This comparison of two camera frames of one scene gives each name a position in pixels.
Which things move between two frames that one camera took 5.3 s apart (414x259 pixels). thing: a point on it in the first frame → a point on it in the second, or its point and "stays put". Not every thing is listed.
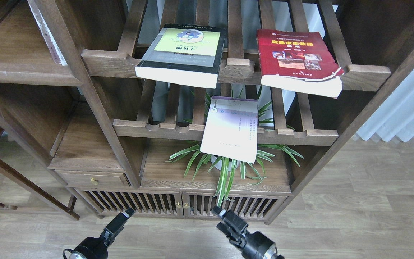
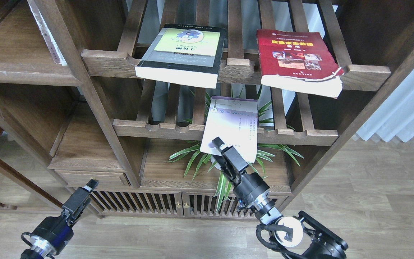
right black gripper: [253, 245] → [251, 190]
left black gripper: [96, 248] → [52, 233]
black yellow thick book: [191, 54] stays put
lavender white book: [230, 128] stays put
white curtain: [410, 110] stays put
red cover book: [299, 61] stays put
